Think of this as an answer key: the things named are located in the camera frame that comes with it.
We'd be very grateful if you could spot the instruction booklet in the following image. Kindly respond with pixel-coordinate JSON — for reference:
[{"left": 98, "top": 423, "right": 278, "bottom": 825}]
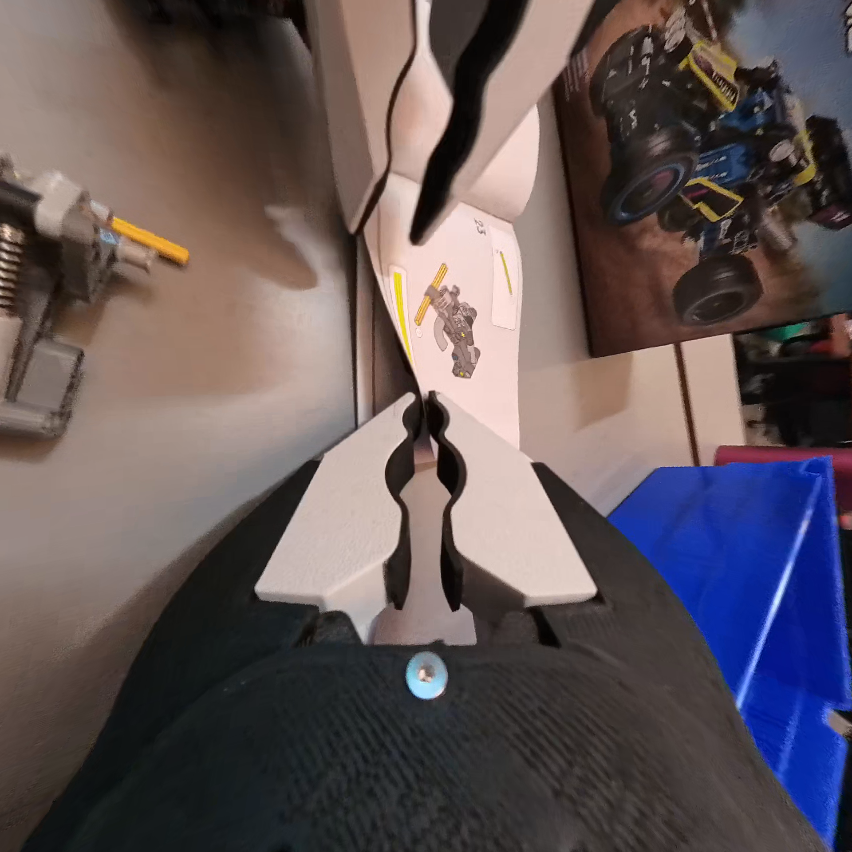
[{"left": 356, "top": 100, "right": 541, "bottom": 448}]

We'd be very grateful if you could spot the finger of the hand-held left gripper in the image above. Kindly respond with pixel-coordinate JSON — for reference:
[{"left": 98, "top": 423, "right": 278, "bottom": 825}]
[
  {"left": 408, "top": 0, "right": 595, "bottom": 246},
  {"left": 305, "top": 0, "right": 420, "bottom": 235}
]

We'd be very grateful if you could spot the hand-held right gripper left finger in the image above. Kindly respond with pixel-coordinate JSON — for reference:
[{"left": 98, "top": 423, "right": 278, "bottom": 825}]
[{"left": 255, "top": 393, "right": 423, "bottom": 645}]

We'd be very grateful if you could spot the lego set box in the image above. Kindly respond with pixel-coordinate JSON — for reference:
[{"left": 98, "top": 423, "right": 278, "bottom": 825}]
[{"left": 552, "top": 0, "right": 852, "bottom": 358}]

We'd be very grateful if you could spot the yellow lego axle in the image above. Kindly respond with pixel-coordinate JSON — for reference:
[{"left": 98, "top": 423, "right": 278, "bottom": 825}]
[{"left": 112, "top": 216, "right": 190, "bottom": 266}]

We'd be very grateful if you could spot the blue bin with dividers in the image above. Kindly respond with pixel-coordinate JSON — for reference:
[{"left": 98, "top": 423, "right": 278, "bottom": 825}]
[{"left": 609, "top": 456, "right": 852, "bottom": 846}]

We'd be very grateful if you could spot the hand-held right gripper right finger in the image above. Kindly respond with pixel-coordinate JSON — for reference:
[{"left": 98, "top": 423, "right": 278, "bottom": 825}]
[{"left": 426, "top": 391, "right": 598, "bottom": 645}]

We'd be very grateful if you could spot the grey lego suspension assembly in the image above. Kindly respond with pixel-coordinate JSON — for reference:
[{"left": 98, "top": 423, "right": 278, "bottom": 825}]
[{"left": 0, "top": 156, "right": 161, "bottom": 440}]

